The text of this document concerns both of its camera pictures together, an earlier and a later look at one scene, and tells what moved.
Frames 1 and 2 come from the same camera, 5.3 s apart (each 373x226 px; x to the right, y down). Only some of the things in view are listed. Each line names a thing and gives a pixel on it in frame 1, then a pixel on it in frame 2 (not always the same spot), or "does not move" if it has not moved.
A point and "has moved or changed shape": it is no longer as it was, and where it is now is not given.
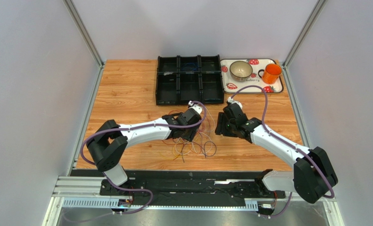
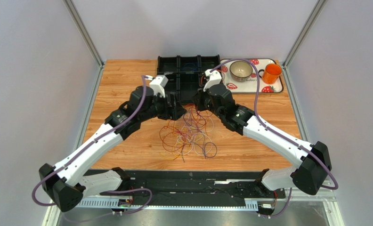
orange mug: [271, 74] does not move
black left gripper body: [190, 133] -> [158, 108]
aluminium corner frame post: [84, 32] does not move
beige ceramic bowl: [240, 70] does not move
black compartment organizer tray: [181, 79] does not move
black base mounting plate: [146, 186] does not move
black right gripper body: [222, 125] -> [203, 102]
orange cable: [196, 153] has moved or changed shape
